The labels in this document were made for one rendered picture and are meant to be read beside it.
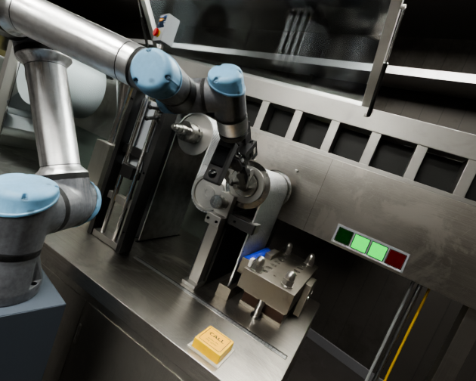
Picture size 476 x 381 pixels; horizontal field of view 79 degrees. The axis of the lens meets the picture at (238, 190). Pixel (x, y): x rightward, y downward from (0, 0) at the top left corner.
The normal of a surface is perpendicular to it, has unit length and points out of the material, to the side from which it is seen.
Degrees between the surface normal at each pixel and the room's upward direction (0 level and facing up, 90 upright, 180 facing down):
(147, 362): 90
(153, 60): 90
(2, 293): 73
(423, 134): 90
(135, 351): 90
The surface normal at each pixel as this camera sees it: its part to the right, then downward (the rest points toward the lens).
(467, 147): -0.42, -0.04
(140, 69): -0.12, 0.08
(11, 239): 0.54, 0.31
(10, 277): 0.79, 0.06
